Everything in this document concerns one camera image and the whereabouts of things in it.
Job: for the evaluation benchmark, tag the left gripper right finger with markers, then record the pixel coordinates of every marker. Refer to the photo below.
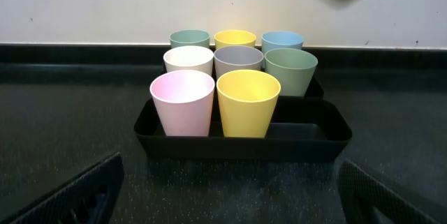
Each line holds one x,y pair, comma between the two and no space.
370,199

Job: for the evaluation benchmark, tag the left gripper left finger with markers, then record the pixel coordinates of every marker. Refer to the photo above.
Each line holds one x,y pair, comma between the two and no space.
63,196

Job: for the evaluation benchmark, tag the pink cup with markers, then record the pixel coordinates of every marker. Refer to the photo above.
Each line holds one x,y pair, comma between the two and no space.
183,112

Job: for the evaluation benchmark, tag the yellow cup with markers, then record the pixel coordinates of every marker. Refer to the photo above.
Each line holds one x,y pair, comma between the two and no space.
248,112
234,38

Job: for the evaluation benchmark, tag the black tray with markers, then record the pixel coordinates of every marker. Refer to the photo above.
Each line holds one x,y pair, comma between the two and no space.
244,149

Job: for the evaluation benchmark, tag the green cup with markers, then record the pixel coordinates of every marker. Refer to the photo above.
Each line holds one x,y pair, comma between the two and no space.
189,37
291,70

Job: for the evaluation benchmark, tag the blue cup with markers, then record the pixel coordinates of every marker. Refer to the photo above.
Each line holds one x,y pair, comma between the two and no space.
282,40

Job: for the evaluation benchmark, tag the white cup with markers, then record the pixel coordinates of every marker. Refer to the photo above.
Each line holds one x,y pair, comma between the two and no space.
188,58

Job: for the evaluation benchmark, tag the grey cup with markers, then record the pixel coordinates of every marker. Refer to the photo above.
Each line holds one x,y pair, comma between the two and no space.
238,58

